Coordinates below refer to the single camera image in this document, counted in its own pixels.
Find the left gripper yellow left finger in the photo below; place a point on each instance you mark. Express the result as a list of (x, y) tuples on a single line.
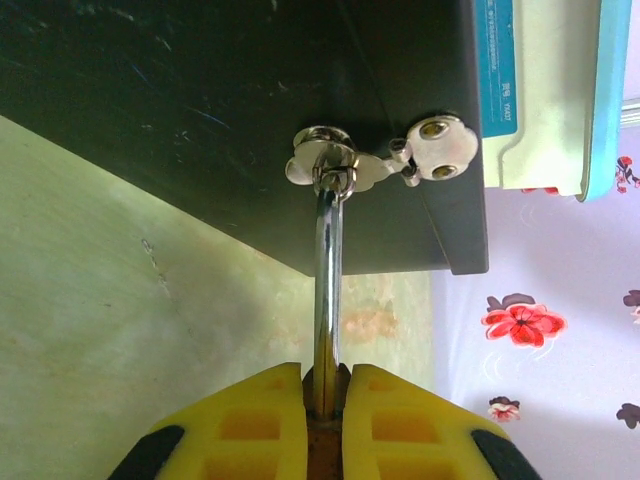
[(240, 425)]

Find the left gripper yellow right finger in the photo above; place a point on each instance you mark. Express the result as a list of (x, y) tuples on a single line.
[(415, 430)]

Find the brass padlock silver shackle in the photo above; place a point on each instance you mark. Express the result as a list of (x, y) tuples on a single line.
[(327, 300)]

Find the starry night tin box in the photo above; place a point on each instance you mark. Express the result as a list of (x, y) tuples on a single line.
[(200, 100)]

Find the white storage box blue lid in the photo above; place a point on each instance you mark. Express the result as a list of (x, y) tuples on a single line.
[(550, 100)]

